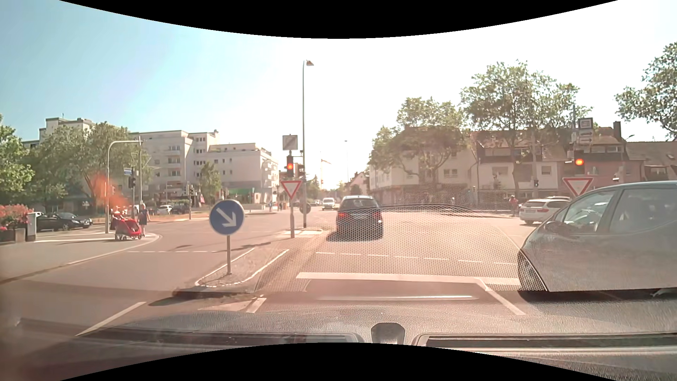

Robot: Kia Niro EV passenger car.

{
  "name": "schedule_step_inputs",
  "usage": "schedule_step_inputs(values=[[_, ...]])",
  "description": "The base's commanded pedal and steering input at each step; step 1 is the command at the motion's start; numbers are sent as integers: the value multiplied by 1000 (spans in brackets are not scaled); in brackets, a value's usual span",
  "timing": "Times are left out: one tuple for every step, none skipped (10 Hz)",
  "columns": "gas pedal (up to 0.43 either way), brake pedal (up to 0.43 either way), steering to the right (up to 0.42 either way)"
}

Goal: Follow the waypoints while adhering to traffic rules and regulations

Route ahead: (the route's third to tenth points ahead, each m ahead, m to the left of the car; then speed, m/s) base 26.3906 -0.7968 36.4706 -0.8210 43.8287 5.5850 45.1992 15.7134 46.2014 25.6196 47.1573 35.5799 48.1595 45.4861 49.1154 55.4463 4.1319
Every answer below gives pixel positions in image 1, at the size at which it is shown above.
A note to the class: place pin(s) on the white car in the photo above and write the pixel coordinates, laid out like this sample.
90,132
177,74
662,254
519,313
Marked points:
542,209
328,203
165,209

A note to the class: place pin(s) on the dark car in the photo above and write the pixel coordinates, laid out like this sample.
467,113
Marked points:
359,214

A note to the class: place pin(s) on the traffic light with give-way sign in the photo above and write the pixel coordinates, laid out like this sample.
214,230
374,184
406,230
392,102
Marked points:
578,174
291,185

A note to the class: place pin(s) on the tree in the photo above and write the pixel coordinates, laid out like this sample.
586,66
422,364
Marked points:
521,106
423,137
210,180
656,90

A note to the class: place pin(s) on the kerbed traffic island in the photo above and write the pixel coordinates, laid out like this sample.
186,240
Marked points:
254,262

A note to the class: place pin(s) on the round blue arrow sign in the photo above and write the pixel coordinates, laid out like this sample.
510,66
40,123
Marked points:
227,218

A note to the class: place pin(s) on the white house with dark roof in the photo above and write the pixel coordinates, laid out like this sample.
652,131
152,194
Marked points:
465,169

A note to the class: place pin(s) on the white apartment building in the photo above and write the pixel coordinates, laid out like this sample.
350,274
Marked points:
211,166

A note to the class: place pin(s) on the car's own bonnet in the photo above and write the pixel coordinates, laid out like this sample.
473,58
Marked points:
338,323

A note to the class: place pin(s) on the person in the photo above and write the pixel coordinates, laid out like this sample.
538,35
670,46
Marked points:
138,219
513,205

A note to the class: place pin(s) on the grey car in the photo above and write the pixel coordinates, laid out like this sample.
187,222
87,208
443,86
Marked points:
608,243

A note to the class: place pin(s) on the black car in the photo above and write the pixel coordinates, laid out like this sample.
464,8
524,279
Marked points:
63,220

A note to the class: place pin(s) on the red brick house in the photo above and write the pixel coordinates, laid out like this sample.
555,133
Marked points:
613,158

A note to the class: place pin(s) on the group of trees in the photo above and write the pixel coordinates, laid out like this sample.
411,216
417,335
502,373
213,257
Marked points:
58,164

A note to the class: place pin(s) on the grey street cabinet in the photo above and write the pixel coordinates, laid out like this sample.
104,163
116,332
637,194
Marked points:
31,226

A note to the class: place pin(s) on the red flower bush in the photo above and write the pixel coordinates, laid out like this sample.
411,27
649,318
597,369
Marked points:
13,217

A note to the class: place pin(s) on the tall lamp post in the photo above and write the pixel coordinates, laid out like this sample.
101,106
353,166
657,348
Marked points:
304,137

